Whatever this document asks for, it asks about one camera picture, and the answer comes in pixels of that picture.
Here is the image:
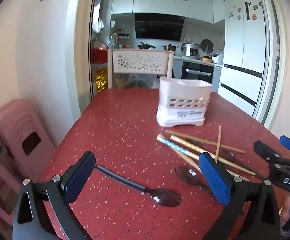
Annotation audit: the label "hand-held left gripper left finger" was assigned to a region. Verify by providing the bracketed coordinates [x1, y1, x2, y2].
[12, 151, 96, 240]

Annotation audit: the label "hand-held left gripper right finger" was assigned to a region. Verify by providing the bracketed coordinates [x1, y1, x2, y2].
[199, 152, 282, 240]

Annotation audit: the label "yellow flower patterned chopstick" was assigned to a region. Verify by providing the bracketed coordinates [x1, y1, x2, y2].
[170, 135, 256, 177]

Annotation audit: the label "blue patterned chopstick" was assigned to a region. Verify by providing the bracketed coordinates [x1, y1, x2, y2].
[156, 134, 201, 160]

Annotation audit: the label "white plastic utensil holder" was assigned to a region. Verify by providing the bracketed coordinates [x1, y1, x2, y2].
[156, 76, 213, 127]

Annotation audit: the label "pink plastic stool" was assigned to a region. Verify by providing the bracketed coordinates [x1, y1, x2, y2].
[0, 99, 57, 180]
[0, 155, 23, 227]

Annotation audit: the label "gold foil package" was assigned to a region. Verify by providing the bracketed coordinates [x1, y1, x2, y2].
[95, 67, 108, 92]

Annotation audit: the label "black built-in oven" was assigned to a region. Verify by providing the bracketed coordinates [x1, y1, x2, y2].
[181, 60, 214, 84]

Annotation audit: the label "white refrigerator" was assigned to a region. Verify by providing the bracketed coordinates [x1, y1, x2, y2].
[217, 0, 270, 117]

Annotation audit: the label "bag of green vegetables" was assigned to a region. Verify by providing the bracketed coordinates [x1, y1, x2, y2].
[126, 74, 153, 89]

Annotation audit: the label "red plastic crate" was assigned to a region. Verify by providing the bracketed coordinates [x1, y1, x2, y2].
[92, 49, 108, 65]

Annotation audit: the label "silver rice cooker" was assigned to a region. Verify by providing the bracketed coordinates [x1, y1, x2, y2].
[181, 42, 200, 57]

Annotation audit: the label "beige flower-cutout basket rack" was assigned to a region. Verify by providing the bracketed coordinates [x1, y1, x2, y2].
[107, 49, 175, 89]

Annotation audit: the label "steel wok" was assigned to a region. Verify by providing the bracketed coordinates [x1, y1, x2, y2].
[92, 39, 108, 51]

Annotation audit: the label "golden pot with lid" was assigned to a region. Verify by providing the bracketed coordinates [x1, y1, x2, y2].
[161, 44, 177, 53]

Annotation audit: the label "white spice shelf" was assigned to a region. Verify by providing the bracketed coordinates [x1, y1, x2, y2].
[111, 32, 132, 49]

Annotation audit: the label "black wok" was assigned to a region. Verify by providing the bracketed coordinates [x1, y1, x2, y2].
[137, 42, 156, 50]

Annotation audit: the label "black range hood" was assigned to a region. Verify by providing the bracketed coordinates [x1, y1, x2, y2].
[134, 13, 186, 42]

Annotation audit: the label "white wall cabinets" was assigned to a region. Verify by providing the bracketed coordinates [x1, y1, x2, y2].
[111, 0, 225, 24]

